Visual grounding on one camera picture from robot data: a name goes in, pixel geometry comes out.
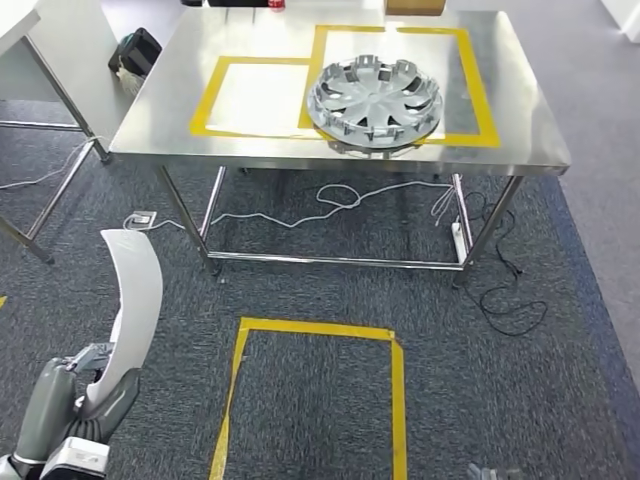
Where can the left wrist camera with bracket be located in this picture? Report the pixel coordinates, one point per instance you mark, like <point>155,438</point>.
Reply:
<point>75,460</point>

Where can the white power strip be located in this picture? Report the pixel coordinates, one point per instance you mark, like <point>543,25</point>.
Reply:
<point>459,242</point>

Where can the floor socket box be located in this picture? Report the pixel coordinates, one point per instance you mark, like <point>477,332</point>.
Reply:
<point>141,220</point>

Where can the steel table with white panel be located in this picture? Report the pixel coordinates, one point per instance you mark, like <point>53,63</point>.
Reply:
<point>75,66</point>

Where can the steel workbench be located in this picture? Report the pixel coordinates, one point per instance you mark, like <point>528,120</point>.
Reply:
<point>164,119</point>

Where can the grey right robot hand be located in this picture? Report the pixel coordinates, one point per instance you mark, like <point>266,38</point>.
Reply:
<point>492,474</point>

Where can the small yellow tape rectangle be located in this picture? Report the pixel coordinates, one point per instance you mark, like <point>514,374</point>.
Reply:
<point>265,61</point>

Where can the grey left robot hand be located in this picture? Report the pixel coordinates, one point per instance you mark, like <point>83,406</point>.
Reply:
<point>47,411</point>

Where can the grey wheel hubcap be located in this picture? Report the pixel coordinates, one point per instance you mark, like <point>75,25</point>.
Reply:
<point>375,99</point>

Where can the black bag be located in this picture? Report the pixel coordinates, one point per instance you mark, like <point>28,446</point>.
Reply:
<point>135,56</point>

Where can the white furniture corner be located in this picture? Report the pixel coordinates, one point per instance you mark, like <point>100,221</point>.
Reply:
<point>627,16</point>

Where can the white curved plastic part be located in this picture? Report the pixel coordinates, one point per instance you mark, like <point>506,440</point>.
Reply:
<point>137,298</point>

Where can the yellow floor tape square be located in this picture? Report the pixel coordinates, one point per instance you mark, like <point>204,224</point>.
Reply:
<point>320,328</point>

